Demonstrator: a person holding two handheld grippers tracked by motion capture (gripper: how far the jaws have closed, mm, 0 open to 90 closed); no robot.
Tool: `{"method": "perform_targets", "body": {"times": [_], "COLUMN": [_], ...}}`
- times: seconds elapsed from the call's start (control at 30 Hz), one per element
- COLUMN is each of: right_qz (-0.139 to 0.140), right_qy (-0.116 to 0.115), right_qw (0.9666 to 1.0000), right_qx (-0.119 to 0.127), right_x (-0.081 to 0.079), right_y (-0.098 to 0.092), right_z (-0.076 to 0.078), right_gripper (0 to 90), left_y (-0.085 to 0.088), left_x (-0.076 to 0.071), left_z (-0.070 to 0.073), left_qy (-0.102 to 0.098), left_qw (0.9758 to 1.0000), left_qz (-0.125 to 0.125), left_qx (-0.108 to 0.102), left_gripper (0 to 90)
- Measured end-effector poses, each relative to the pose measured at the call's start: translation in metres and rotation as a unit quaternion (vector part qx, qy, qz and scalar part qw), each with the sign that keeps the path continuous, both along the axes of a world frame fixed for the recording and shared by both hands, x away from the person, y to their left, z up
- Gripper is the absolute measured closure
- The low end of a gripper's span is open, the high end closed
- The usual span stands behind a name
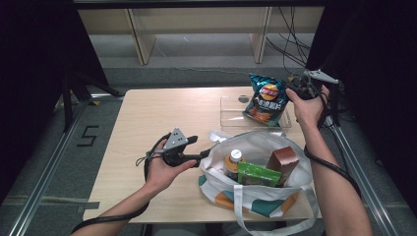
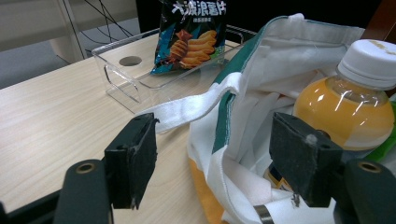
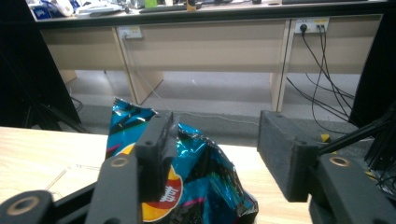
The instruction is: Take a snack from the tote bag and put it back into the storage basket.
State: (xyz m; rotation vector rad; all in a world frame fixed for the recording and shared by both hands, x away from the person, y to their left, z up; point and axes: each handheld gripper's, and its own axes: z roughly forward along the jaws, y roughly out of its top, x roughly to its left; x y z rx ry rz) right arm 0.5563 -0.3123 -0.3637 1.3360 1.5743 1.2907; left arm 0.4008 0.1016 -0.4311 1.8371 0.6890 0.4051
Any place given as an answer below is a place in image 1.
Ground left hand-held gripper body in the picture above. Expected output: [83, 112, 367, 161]
[160, 127, 198, 168]

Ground hand-held gripper black cable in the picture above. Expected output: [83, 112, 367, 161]
[70, 132, 173, 235]
[303, 88, 363, 200]

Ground green snack packet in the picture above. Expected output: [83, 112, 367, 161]
[237, 160, 283, 188]

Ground bundle of hanging black cables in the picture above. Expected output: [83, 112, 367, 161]
[265, 6, 313, 76]

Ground metal floor rail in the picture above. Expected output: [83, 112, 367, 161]
[8, 92, 126, 236]
[323, 114, 399, 236]

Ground person's right hand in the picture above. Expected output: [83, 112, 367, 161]
[285, 84, 330, 134]

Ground clear plastic tray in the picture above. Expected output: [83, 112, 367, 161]
[219, 94, 293, 129]

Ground orange drink bottle white cap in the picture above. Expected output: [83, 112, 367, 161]
[223, 148, 246, 181]

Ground thin grey cable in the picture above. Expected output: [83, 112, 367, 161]
[153, 42, 254, 76]

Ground right hand-held gripper black cable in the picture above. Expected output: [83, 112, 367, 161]
[303, 88, 363, 200]

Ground blue potato chips bag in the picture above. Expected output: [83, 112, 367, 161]
[242, 73, 291, 128]

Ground beige wooden desk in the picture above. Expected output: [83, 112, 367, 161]
[78, 6, 326, 66]

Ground left hand-held gripper black cable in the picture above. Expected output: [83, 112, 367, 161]
[70, 132, 173, 235]

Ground black curtain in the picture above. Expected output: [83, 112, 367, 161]
[0, 0, 109, 198]
[306, 0, 417, 210]

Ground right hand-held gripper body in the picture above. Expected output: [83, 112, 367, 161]
[288, 69, 340, 101]

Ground person's left hand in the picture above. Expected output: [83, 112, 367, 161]
[144, 139, 198, 196]

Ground brown cardboard box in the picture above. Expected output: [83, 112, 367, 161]
[266, 146, 300, 188]

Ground white canvas tote bag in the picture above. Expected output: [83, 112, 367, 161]
[198, 129, 321, 236]

